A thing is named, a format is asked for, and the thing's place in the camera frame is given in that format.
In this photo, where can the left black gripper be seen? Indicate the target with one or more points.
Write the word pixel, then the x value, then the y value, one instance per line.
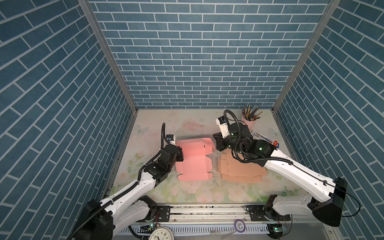
pixel 179 152

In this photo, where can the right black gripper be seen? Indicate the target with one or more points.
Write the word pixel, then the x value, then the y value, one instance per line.
pixel 219 140

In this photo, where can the pink paper box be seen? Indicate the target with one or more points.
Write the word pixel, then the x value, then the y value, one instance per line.
pixel 196 165

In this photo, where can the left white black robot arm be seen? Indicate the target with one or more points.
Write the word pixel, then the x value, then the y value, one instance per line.
pixel 102 220

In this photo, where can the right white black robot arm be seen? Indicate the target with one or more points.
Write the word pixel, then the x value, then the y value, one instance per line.
pixel 325 196

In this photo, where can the orange flat paper box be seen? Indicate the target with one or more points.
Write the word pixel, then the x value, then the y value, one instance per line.
pixel 234 171

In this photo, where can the white toothpaste tube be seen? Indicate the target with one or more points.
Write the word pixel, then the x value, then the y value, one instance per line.
pixel 259 136

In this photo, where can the pink pencil cup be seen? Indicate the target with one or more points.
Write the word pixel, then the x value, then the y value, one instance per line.
pixel 250 124

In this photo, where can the coloured pencils bundle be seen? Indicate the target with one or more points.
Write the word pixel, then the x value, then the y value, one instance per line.
pixel 251 112

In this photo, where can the purple tape roll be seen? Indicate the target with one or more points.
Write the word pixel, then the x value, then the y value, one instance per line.
pixel 239 226

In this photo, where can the white round clock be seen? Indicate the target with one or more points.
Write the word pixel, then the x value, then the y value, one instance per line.
pixel 162 233

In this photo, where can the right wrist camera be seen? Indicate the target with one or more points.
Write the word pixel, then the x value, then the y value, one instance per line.
pixel 223 125

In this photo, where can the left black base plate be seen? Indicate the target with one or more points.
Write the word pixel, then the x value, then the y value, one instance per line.
pixel 158 214

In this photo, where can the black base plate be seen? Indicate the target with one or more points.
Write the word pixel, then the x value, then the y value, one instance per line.
pixel 259 213
pixel 158 214

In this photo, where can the aluminium mounting rail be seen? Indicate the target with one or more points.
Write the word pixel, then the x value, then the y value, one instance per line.
pixel 199 214

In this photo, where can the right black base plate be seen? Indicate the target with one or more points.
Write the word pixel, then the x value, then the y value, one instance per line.
pixel 259 213

